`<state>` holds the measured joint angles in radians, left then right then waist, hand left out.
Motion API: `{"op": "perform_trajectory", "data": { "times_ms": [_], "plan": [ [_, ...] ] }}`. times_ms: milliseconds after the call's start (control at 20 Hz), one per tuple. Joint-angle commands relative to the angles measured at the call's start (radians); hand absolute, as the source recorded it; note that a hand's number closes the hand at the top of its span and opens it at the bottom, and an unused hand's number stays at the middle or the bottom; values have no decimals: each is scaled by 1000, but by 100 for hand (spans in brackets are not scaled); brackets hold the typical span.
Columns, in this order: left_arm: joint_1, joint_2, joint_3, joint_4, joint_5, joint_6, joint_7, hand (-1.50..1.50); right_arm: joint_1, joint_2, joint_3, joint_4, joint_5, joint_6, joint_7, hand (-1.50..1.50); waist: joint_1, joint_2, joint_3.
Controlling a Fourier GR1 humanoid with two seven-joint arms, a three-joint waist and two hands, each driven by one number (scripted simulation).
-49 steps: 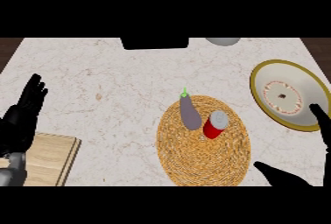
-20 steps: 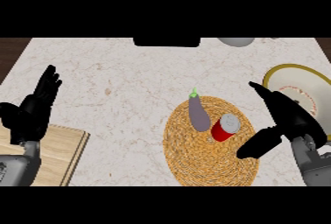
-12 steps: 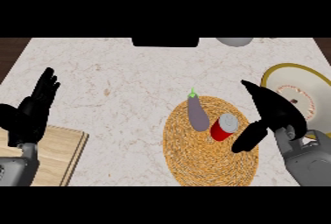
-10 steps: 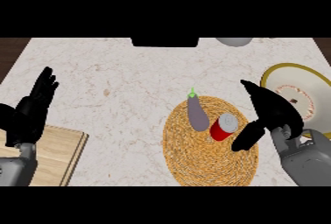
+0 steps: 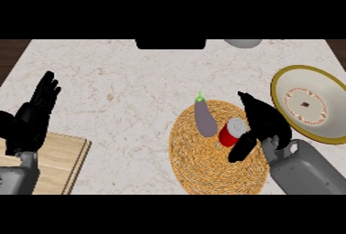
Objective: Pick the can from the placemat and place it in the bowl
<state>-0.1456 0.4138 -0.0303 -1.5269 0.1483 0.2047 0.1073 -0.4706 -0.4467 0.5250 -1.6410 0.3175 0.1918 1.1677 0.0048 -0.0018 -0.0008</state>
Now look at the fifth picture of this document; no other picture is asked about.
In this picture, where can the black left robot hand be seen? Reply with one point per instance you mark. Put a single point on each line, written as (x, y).
(28, 122)

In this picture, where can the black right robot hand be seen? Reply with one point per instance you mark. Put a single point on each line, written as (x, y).
(263, 120)

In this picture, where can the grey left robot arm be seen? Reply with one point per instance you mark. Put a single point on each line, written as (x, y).
(19, 175)

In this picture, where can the red can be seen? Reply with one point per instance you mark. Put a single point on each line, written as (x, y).
(232, 132)

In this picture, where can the white bowl with gold rim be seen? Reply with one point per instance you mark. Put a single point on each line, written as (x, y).
(310, 105)

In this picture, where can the round woven straw placemat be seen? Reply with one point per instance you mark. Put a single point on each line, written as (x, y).
(211, 164)

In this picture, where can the purple eggplant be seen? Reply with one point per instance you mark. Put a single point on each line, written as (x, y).
(204, 118)

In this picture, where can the pale wooden cutting board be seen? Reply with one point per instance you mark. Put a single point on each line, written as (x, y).
(56, 164)

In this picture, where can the grey round object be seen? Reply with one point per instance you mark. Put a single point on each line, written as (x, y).
(242, 43)

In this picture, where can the black appliance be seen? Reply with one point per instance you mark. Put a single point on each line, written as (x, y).
(170, 44)

